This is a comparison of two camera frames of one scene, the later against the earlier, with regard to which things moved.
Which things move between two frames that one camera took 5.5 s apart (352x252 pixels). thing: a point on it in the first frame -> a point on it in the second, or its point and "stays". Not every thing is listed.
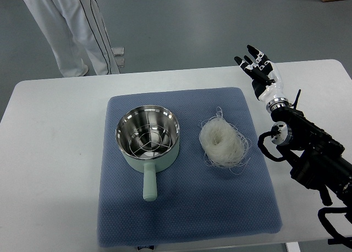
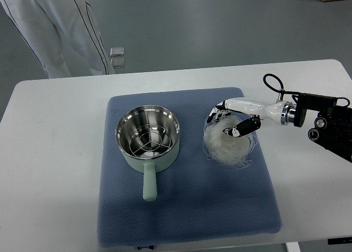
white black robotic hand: x=266 y=79 -> x=281 y=112
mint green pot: x=148 y=137 stays
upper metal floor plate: x=118 y=51 stays
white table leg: x=293 y=247 stays
